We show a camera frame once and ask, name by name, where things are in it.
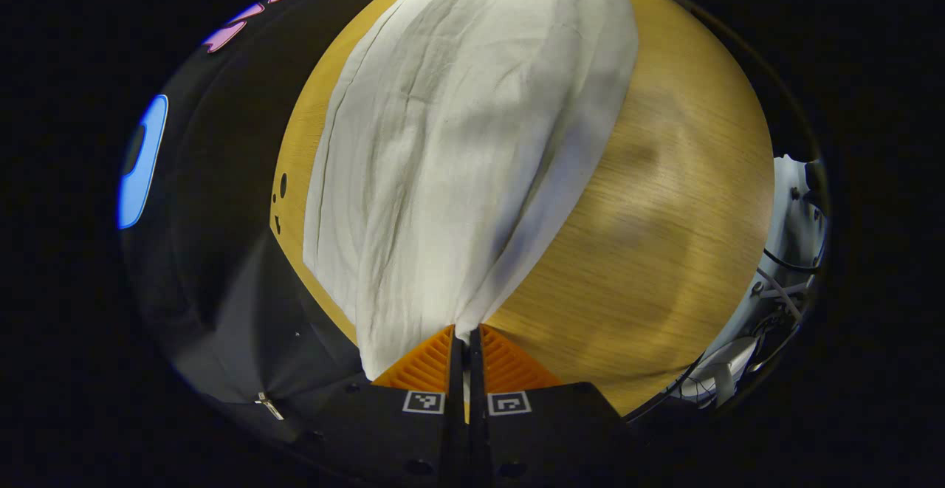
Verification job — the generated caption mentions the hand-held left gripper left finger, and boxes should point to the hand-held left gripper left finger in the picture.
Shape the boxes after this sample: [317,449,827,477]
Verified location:
[292,324,468,488]

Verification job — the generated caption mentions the black cable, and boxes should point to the black cable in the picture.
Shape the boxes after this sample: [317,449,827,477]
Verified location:
[763,248,822,276]

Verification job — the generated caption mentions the white jeans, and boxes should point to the white jeans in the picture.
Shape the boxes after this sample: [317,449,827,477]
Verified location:
[303,0,640,382]

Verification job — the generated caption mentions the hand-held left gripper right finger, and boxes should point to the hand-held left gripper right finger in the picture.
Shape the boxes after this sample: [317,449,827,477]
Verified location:
[470,324,645,488]

